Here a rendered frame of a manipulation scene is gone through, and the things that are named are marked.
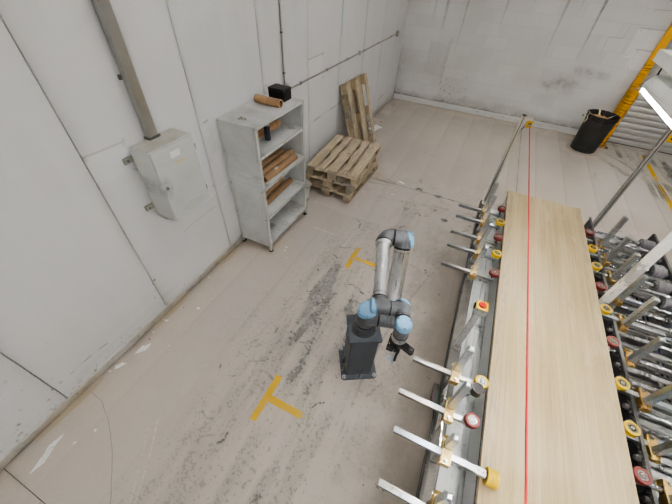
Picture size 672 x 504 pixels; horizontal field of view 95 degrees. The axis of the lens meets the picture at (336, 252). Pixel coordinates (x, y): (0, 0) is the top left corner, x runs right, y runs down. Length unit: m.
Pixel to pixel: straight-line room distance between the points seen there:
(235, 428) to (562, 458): 2.16
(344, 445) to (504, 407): 1.25
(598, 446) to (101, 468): 3.18
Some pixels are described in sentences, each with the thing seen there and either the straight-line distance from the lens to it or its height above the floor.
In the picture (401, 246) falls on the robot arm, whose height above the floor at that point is 1.30.
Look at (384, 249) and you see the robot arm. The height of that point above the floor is 1.34.
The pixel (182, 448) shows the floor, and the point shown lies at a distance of 2.98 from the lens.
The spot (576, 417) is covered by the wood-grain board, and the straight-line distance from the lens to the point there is 2.41.
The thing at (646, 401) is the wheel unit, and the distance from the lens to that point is 2.78.
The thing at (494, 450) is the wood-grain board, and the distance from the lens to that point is 2.09.
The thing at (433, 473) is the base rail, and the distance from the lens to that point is 2.16.
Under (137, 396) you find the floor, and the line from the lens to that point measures 3.28.
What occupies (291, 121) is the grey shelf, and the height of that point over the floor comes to 1.28.
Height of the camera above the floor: 2.73
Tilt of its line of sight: 44 degrees down
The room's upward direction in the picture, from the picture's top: 4 degrees clockwise
